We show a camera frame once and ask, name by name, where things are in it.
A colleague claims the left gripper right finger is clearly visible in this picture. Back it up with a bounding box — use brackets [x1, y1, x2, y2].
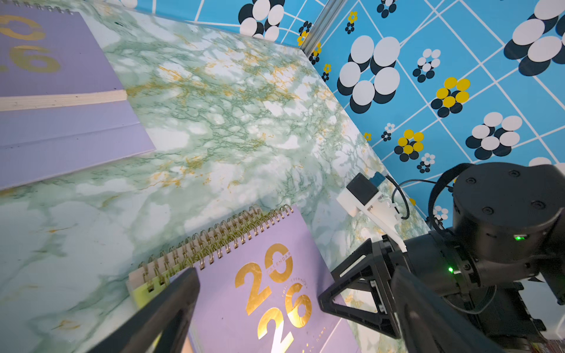
[391, 266, 503, 353]

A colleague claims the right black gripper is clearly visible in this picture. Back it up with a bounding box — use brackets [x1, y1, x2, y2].
[318, 231, 546, 352]

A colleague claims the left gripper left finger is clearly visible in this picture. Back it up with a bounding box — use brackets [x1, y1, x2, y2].
[91, 268, 200, 352]

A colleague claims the green calendar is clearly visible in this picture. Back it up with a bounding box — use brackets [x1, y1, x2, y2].
[129, 283, 166, 309]

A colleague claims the purple calendar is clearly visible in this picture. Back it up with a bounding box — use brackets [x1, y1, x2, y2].
[188, 206, 359, 352]
[1, 1, 154, 189]

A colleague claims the pink calendar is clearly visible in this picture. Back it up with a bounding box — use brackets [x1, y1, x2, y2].
[129, 204, 294, 292]

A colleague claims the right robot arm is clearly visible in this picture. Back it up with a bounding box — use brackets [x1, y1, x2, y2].
[318, 163, 564, 352]

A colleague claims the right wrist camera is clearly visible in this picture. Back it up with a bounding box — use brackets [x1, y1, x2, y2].
[337, 171, 409, 252]

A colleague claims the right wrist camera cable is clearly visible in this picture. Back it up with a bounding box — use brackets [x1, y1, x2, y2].
[383, 162, 475, 235]

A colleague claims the right aluminium corner post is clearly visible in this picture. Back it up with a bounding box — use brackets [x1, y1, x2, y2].
[300, 0, 347, 55]

